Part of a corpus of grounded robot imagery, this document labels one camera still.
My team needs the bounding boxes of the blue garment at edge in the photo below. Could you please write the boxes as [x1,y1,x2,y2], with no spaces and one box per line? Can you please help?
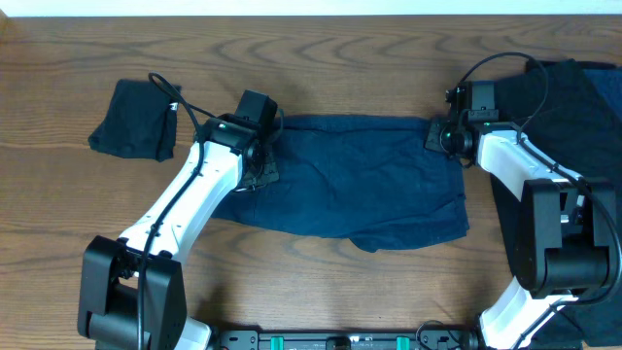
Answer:
[584,68,622,119]

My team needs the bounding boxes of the black garment pile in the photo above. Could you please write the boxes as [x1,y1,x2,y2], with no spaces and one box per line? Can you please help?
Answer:
[496,60,621,347]

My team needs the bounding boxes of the dark blue shorts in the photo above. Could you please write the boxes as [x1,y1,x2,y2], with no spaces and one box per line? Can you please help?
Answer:
[214,115,469,252]

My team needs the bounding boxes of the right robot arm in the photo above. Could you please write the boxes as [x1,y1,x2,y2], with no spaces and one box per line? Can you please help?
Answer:
[425,119,621,349]

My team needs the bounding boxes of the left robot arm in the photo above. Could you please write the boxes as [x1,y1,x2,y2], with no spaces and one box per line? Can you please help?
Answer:
[78,114,282,349]

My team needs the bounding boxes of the folded black cloth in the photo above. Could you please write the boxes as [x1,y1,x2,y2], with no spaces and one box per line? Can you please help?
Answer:
[88,79,178,162]

